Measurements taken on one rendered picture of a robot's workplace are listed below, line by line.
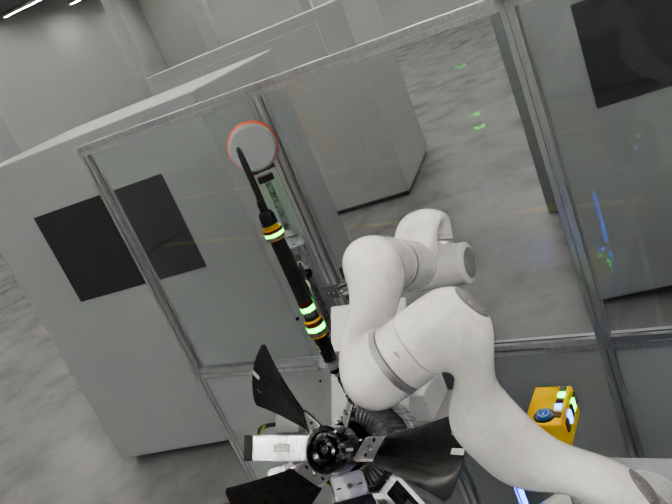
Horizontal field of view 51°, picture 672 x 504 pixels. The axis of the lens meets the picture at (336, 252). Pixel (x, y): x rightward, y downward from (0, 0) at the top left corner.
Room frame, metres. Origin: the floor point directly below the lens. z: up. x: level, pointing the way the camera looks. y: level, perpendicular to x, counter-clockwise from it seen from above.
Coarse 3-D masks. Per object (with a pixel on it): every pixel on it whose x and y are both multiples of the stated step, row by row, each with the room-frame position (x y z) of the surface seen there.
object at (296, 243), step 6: (288, 240) 2.16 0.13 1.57; (294, 240) 2.14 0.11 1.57; (300, 240) 2.11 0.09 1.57; (294, 246) 2.08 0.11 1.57; (300, 246) 2.07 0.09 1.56; (306, 246) 2.08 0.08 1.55; (294, 252) 2.07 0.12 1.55; (300, 252) 2.07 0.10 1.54; (306, 252) 2.07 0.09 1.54; (306, 258) 2.07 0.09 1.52; (306, 264) 2.07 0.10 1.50
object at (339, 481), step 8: (352, 472) 1.51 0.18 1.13; (360, 472) 1.51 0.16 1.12; (336, 480) 1.49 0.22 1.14; (344, 480) 1.50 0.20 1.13; (352, 480) 1.50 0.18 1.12; (360, 480) 1.50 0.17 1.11; (336, 488) 1.48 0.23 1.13; (344, 488) 1.48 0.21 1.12; (352, 488) 1.48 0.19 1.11; (360, 488) 1.48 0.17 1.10; (336, 496) 1.47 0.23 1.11; (344, 496) 1.47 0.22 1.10; (352, 496) 1.47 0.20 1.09
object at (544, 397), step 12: (540, 396) 1.58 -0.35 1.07; (552, 396) 1.56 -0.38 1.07; (540, 408) 1.53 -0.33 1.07; (552, 408) 1.51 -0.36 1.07; (564, 408) 1.50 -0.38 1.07; (576, 408) 1.55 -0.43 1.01; (552, 420) 1.47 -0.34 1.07; (564, 420) 1.46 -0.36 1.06; (576, 420) 1.53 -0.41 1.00; (552, 432) 1.46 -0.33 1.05; (564, 432) 1.44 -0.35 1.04
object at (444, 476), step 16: (448, 416) 1.46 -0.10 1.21; (400, 432) 1.50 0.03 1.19; (416, 432) 1.47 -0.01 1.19; (432, 432) 1.44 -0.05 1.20; (448, 432) 1.41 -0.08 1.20; (384, 448) 1.47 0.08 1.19; (400, 448) 1.44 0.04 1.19; (416, 448) 1.41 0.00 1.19; (432, 448) 1.39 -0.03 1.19; (448, 448) 1.37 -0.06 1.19; (384, 464) 1.42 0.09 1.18; (400, 464) 1.39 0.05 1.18; (416, 464) 1.37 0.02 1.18; (432, 464) 1.35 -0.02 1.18; (448, 464) 1.33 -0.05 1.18; (416, 480) 1.34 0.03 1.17; (432, 480) 1.32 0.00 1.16; (448, 480) 1.30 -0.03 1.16; (448, 496) 1.27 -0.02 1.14
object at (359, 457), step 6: (366, 438) 1.54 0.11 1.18; (372, 438) 1.53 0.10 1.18; (378, 438) 1.52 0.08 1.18; (366, 444) 1.52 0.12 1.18; (372, 444) 1.51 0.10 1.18; (378, 444) 1.50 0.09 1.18; (360, 450) 1.51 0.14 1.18; (366, 450) 1.50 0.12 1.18; (372, 450) 1.49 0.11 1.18; (354, 456) 1.49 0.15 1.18; (360, 456) 1.48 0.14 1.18; (366, 456) 1.47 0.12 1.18; (372, 456) 1.46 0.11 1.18
